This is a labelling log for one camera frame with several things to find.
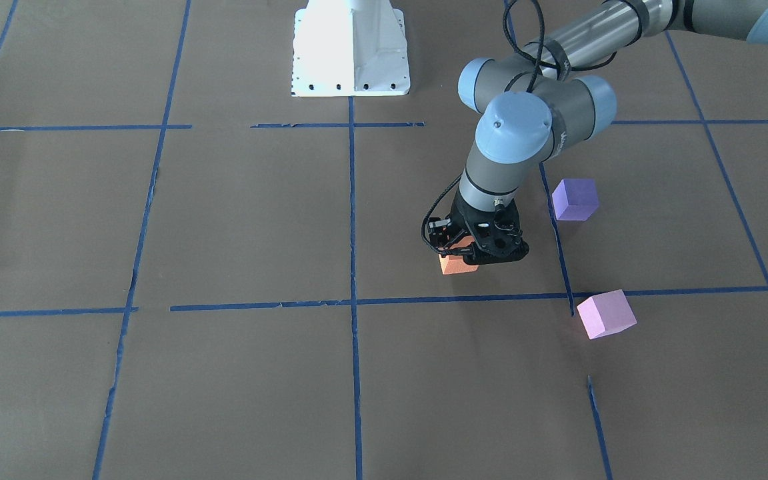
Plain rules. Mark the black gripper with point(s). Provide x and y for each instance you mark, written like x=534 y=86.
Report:
x=458 y=224

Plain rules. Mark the orange foam cube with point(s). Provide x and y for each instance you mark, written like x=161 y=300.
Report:
x=454 y=265

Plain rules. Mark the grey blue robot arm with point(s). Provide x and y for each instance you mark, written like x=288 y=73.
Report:
x=544 y=98

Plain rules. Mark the purple foam cube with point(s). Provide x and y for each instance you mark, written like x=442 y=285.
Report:
x=575 y=199

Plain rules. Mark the pink foam cube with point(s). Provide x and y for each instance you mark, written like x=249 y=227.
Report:
x=606 y=314

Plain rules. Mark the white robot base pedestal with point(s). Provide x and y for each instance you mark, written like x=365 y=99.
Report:
x=349 y=49

